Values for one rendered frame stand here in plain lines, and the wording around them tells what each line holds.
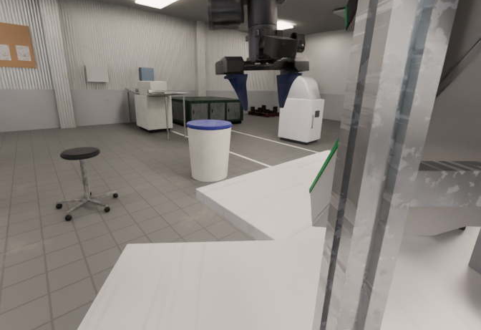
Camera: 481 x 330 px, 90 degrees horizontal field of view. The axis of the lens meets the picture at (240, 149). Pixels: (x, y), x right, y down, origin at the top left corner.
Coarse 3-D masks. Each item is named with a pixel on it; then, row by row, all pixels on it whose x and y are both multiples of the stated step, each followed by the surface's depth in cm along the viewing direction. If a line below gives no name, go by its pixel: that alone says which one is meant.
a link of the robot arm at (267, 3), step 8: (240, 0) 44; (248, 0) 44; (256, 0) 43; (264, 0) 43; (272, 0) 43; (280, 0) 45; (248, 8) 44; (256, 8) 43; (264, 8) 43; (272, 8) 43; (248, 16) 45; (256, 16) 44; (264, 16) 43; (272, 16) 44; (248, 24) 45; (256, 24) 44
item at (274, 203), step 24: (288, 168) 84; (312, 168) 85; (216, 192) 64; (240, 192) 65; (264, 192) 65; (288, 192) 66; (240, 216) 53; (264, 216) 53; (288, 216) 54; (264, 240) 48
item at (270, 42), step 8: (264, 32) 43; (280, 32) 45; (264, 40) 42; (272, 40) 40; (280, 40) 39; (288, 40) 40; (296, 40) 40; (304, 40) 42; (256, 48) 44; (264, 48) 43; (272, 48) 40; (280, 48) 40; (288, 48) 40; (296, 48) 41; (304, 48) 43; (256, 56) 44; (272, 56) 41; (280, 56) 40; (288, 56) 41
